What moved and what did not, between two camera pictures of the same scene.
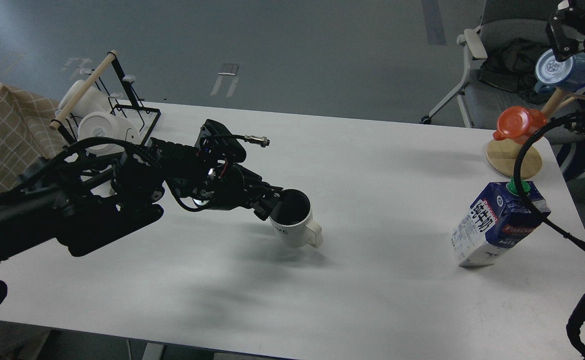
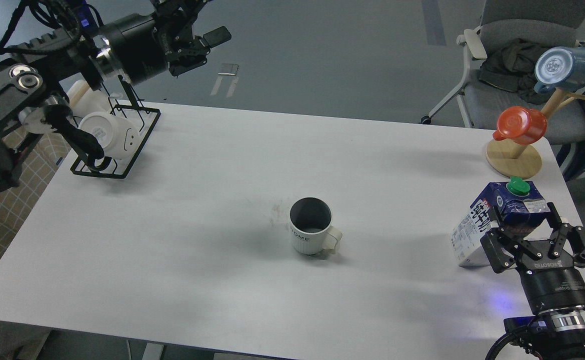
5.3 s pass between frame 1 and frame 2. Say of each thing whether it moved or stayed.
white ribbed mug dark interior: moved
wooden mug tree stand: stayed
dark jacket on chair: stayed
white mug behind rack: stayed
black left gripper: moved
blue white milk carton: stayed
